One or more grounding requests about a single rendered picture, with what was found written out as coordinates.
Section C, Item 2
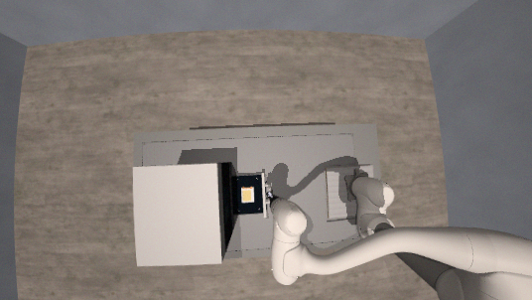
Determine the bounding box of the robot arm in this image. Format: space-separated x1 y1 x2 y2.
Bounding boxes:
270 169 532 300

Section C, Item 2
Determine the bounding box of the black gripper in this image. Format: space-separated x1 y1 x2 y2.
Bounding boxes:
265 191 280 208

